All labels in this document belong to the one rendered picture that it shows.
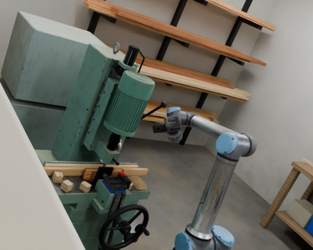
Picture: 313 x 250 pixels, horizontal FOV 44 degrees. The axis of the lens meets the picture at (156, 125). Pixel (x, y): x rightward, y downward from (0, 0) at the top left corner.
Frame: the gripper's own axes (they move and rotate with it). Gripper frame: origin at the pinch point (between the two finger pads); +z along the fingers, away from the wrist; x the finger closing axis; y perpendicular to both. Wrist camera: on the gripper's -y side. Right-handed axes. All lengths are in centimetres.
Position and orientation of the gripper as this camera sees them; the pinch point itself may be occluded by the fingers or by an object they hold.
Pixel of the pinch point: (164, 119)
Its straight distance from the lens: 212.3
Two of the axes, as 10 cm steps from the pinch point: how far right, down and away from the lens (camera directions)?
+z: -1.5, -3.0, -9.4
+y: 9.7, -2.2, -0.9
